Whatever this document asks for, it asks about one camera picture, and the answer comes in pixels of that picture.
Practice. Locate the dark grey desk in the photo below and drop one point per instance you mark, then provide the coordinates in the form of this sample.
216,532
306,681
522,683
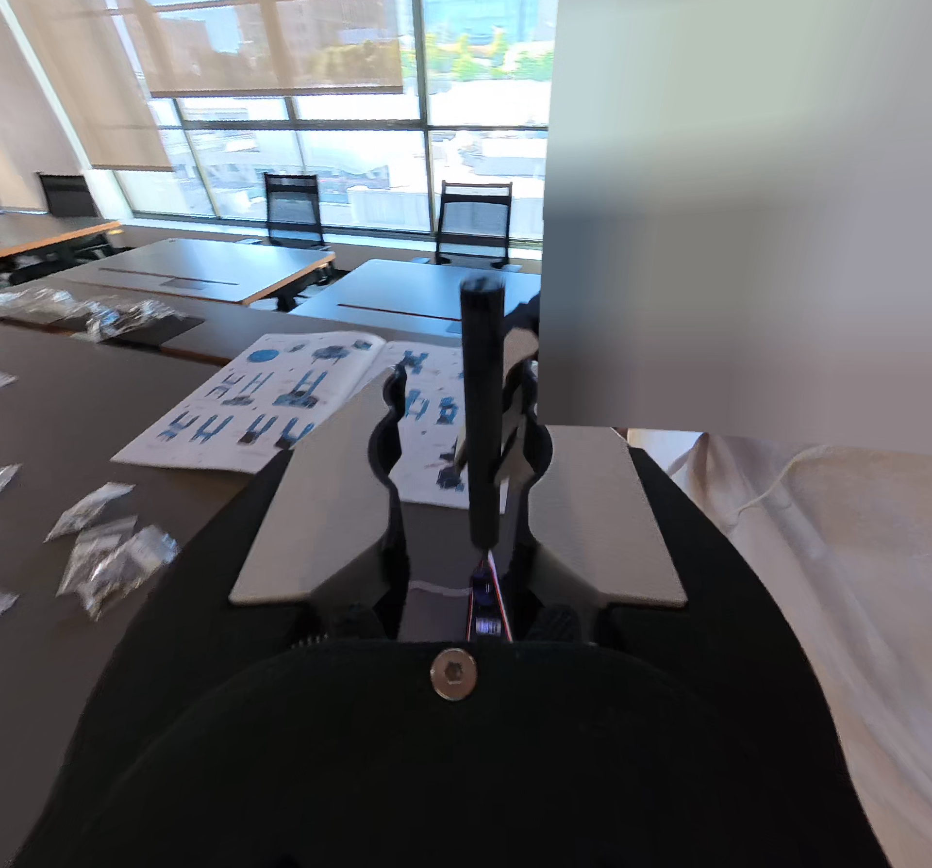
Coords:
109,409

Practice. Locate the grey table with slot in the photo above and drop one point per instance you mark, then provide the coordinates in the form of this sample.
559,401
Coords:
408,293
204,267

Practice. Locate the white instruction booklet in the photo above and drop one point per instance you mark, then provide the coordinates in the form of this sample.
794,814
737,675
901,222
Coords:
218,431

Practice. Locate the group of small screw bags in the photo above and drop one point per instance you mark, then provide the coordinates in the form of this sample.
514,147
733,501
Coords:
116,562

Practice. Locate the dark desk with flap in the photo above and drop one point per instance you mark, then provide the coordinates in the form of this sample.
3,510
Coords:
240,331

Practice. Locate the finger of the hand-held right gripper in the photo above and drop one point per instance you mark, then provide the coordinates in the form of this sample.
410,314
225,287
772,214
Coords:
520,348
464,446

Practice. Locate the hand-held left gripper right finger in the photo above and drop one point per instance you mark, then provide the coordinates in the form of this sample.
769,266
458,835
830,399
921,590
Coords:
604,519

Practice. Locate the beige roller blind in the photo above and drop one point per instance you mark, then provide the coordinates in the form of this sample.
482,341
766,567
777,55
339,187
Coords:
73,82
291,24

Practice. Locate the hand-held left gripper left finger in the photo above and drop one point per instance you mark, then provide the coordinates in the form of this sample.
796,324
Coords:
320,519

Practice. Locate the black electric screwdriver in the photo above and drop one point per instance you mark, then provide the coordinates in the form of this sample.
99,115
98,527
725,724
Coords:
482,409

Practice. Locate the wood-edged table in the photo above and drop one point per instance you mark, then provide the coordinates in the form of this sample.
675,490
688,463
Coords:
44,235

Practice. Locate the person's white shirt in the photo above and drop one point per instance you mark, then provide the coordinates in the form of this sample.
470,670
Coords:
837,591

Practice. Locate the crumpled clear plastic wrap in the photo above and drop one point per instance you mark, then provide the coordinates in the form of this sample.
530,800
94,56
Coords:
109,318

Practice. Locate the large glass window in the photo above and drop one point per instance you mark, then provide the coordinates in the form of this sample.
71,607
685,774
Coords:
349,155

